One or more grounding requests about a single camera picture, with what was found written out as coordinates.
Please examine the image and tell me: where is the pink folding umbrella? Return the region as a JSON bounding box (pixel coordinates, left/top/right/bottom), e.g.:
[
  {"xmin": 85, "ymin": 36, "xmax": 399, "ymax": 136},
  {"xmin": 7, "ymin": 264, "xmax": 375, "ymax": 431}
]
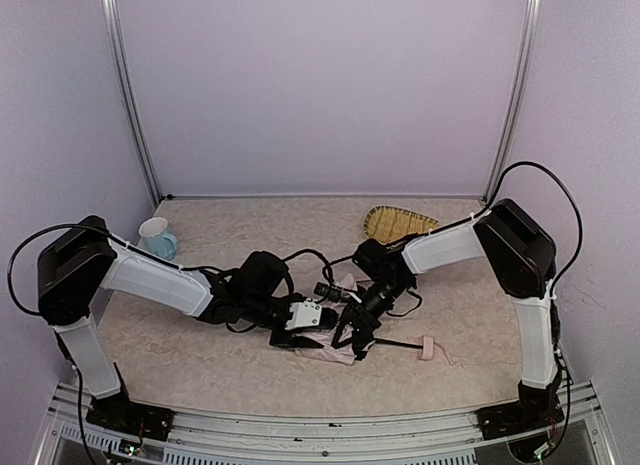
[{"xmin": 292, "ymin": 272, "xmax": 457, "ymax": 367}]

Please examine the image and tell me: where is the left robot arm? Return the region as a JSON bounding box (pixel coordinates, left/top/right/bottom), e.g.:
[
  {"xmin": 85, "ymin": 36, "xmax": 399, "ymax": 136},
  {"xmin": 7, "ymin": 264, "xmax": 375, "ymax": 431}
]
[{"xmin": 37, "ymin": 215, "xmax": 338, "ymax": 416}]

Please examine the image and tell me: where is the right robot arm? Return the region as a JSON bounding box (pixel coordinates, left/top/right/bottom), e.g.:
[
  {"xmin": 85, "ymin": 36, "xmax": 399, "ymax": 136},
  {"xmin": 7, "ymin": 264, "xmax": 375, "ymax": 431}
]
[{"xmin": 332, "ymin": 199, "xmax": 561, "ymax": 414}]

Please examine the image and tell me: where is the woven bamboo tray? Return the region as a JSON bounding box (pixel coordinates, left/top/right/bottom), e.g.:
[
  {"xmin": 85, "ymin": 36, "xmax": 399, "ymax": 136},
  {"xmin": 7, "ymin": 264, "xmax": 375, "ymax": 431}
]
[{"xmin": 363, "ymin": 205, "xmax": 439, "ymax": 244}]

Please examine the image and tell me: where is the light blue mug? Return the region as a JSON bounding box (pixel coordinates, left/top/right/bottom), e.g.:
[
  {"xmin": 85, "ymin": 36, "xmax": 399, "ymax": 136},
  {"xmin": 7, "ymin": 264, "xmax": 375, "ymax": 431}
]
[{"xmin": 138, "ymin": 217, "xmax": 178, "ymax": 260}]

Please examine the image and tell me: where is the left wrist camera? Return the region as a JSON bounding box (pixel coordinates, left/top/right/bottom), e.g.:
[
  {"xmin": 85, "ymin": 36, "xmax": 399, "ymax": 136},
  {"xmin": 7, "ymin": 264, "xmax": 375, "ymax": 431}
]
[{"xmin": 284, "ymin": 299, "xmax": 322, "ymax": 331}]

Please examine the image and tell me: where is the front aluminium rail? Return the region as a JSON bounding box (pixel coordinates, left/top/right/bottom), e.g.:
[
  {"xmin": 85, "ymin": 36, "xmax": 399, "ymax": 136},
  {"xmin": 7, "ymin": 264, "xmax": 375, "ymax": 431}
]
[{"xmin": 29, "ymin": 379, "xmax": 614, "ymax": 465}]

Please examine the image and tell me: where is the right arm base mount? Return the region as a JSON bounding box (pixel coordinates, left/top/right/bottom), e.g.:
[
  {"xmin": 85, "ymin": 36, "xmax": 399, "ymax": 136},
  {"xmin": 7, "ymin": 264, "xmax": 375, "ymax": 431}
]
[{"xmin": 476, "ymin": 401, "xmax": 564, "ymax": 440}]

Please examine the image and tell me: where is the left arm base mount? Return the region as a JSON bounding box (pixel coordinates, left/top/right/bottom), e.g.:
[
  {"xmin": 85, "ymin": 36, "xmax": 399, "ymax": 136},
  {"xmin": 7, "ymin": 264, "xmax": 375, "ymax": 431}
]
[{"xmin": 86, "ymin": 402, "xmax": 175, "ymax": 442}]

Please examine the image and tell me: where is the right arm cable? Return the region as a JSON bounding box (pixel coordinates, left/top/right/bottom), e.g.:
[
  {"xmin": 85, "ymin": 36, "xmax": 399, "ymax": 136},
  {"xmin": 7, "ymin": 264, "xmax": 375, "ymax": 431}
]
[{"xmin": 482, "ymin": 160, "xmax": 584, "ymax": 296}]

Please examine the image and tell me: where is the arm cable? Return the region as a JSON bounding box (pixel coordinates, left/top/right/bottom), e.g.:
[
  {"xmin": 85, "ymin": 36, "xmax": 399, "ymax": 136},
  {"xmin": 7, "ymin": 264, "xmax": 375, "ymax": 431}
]
[
  {"xmin": 5, "ymin": 223, "xmax": 109, "ymax": 317},
  {"xmin": 482, "ymin": 160, "xmax": 584, "ymax": 296}
]

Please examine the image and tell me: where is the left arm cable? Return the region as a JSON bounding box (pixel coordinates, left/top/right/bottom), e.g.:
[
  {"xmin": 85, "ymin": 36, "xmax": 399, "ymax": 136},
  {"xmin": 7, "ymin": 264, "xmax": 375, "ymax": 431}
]
[{"xmin": 5, "ymin": 223, "xmax": 109, "ymax": 317}]

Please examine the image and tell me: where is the right frame post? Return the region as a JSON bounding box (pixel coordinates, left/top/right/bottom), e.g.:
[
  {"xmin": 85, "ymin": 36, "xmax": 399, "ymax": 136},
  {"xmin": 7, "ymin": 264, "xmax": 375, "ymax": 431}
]
[{"xmin": 482, "ymin": 0, "xmax": 542, "ymax": 203}]

